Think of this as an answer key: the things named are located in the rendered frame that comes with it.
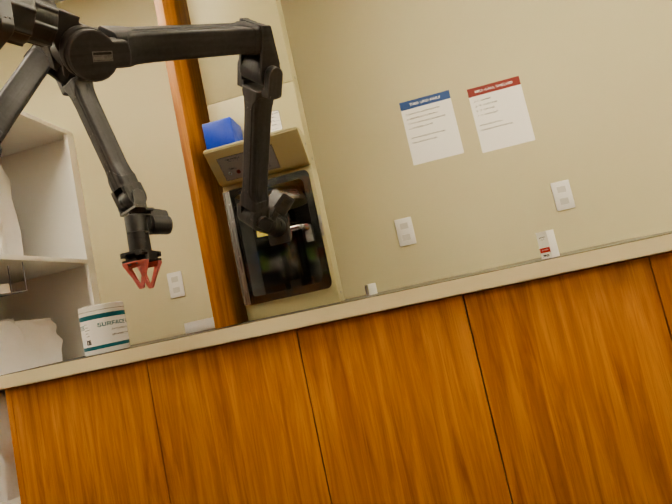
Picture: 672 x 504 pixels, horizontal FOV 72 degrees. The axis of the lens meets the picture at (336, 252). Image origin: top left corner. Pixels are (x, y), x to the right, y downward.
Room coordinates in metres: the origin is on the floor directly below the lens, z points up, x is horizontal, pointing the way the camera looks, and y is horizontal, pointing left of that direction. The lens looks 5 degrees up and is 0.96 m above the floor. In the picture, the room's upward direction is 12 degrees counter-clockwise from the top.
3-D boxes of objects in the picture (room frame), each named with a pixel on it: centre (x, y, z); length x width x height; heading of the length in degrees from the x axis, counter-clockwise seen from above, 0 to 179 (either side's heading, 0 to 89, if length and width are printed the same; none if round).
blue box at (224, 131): (1.50, 0.29, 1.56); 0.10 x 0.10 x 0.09; 82
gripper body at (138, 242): (1.25, 0.53, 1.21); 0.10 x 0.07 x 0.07; 171
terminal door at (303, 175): (1.52, 0.18, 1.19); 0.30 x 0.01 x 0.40; 77
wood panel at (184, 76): (1.72, 0.38, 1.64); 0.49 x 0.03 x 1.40; 172
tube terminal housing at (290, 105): (1.66, 0.16, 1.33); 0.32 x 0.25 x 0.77; 82
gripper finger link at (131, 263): (1.24, 0.53, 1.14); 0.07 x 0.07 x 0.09; 81
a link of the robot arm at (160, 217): (1.29, 0.51, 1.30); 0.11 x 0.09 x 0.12; 146
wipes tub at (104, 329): (1.46, 0.77, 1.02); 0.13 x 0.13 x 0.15
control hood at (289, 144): (1.48, 0.19, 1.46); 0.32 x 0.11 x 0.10; 82
